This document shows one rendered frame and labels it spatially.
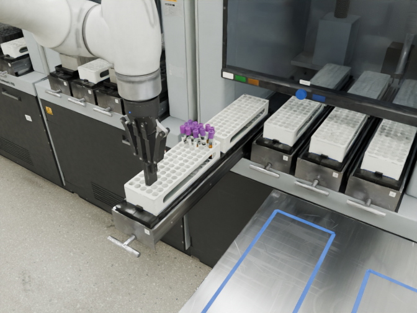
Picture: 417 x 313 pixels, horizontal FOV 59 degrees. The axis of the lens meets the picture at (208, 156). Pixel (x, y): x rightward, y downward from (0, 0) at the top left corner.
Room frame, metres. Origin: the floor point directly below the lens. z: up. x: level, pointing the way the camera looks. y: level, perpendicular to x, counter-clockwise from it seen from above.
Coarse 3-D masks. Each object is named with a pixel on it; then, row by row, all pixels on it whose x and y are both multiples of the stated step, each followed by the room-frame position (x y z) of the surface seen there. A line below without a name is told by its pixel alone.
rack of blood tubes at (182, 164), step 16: (192, 144) 0.88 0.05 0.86; (176, 160) 0.80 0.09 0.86; (192, 160) 0.80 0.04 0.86; (208, 160) 0.85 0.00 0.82; (160, 176) 0.73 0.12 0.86; (176, 176) 0.73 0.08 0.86; (192, 176) 0.79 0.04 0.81; (128, 192) 0.68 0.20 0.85; (144, 192) 0.67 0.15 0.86; (160, 192) 0.67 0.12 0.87; (176, 192) 0.71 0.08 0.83; (144, 208) 0.66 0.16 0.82; (160, 208) 0.65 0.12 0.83
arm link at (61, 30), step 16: (0, 0) 0.50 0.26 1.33; (16, 0) 0.58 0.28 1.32; (32, 0) 0.67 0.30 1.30; (48, 0) 0.71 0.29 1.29; (64, 0) 0.72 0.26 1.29; (80, 0) 0.74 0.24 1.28; (0, 16) 0.53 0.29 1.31; (16, 16) 0.58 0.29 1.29; (32, 16) 0.65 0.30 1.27; (48, 16) 0.68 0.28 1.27; (64, 16) 0.70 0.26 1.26; (80, 16) 0.72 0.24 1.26; (32, 32) 0.68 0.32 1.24; (48, 32) 0.68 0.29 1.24; (64, 32) 0.69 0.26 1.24; (80, 32) 0.70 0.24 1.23; (64, 48) 0.70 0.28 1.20; (80, 48) 0.71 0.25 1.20
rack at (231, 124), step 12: (252, 96) 1.18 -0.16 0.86; (228, 108) 1.10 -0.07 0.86; (240, 108) 1.09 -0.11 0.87; (252, 108) 1.09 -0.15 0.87; (264, 108) 1.12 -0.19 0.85; (216, 120) 1.01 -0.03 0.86; (228, 120) 1.01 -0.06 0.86; (240, 120) 1.01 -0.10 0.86; (252, 120) 1.10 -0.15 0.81; (216, 132) 0.94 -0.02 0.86; (228, 132) 0.95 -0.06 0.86; (240, 132) 1.03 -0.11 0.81; (228, 144) 0.92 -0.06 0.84
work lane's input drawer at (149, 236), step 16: (272, 112) 1.16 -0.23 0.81; (256, 128) 1.06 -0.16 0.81; (240, 144) 0.97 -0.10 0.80; (224, 160) 0.88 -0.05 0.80; (208, 176) 0.80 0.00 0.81; (192, 192) 0.74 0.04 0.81; (128, 208) 0.66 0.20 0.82; (176, 208) 0.68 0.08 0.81; (128, 224) 0.64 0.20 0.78; (144, 224) 0.62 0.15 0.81; (160, 224) 0.62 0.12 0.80; (112, 240) 0.62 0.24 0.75; (128, 240) 0.62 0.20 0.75; (144, 240) 0.62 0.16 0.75
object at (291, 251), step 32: (256, 224) 0.60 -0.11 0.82; (288, 224) 0.60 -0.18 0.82; (320, 224) 0.60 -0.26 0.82; (352, 224) 0.60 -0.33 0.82; (224, 256) 0.51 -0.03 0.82; (256, 256) 0.51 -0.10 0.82; (288, 256) 0.51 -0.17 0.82; (320, 256) 0.51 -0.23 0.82; (352, 256) 0.51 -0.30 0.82; (384, 256) 0.51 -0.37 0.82; (416, 256) 0.51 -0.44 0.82; (224, 288) 0.43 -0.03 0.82; (256, 288) 0.43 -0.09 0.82; (288, 288) 0.43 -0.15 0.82; (320, 288) 0.43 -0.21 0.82; (352, 288) 0.43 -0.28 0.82; (384, 288) 0.43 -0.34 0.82; (416, 288) 0.43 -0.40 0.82
